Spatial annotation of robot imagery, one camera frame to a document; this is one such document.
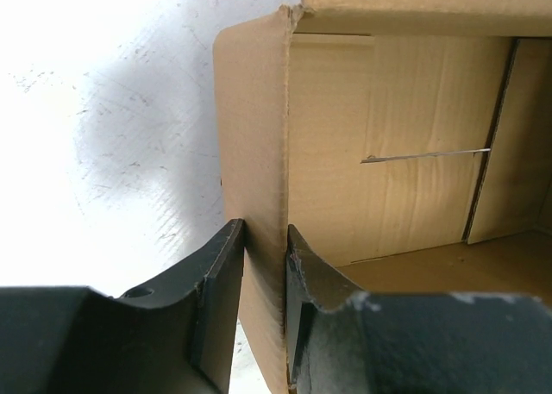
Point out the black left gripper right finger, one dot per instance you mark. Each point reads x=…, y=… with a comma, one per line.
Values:
x=455, y=319

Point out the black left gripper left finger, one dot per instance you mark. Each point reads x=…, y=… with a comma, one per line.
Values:
x=174, y=333

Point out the brown cardboard express box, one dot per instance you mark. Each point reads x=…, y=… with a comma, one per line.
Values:
x=377, y=128

